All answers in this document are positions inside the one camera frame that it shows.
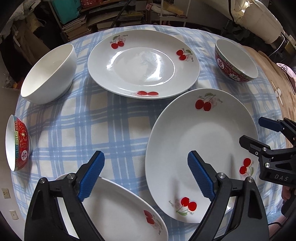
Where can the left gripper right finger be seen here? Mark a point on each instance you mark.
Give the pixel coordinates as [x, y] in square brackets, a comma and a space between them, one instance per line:
[248, 220]

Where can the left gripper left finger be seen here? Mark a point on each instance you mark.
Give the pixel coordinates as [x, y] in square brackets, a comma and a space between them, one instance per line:
[44, 220]

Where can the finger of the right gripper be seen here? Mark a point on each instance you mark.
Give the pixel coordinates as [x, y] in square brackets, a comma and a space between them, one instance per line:
[274, 125]
[254, 146]

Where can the small red bowl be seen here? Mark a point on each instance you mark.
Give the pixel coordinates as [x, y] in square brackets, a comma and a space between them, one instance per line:
[234, 63]

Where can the large cherry plate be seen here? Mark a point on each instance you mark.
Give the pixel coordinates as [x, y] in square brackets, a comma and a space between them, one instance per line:
[119, 214]

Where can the large white bowl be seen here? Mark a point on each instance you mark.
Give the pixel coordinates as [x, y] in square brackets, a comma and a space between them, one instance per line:
[51, 77]

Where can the cherry plate back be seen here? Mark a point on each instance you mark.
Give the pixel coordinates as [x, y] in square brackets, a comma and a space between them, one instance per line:
[143, 64]

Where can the person's right hand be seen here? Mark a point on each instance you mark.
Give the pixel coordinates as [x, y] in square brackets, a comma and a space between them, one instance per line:
[288, 196]

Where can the brown blanket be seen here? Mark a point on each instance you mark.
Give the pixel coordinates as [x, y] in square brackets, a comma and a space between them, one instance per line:
[282, 80]

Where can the white duvet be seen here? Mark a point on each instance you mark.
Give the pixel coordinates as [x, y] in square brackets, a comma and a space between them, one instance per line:
[257, 18]

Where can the white utility cart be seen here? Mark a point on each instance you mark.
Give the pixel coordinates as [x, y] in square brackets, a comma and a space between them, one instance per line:
[170, 12]

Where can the stack of books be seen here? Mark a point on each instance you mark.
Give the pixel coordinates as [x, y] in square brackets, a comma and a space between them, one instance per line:
[76, 28]

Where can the wooden shelf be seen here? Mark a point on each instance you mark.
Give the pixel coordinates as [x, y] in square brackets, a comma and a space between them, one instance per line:
[103, 15]

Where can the teal bag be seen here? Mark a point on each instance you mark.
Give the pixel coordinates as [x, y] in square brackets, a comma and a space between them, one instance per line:
[67, 10]

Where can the wall socket lower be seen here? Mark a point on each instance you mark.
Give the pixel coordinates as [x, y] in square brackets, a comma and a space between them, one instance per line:
[14, 215]

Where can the wall socket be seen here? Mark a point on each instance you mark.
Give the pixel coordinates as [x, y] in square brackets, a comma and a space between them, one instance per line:
[6, 193]
[14, 215]

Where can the wall socket upper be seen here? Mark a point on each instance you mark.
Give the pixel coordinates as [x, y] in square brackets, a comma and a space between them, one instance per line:
[6, 193]

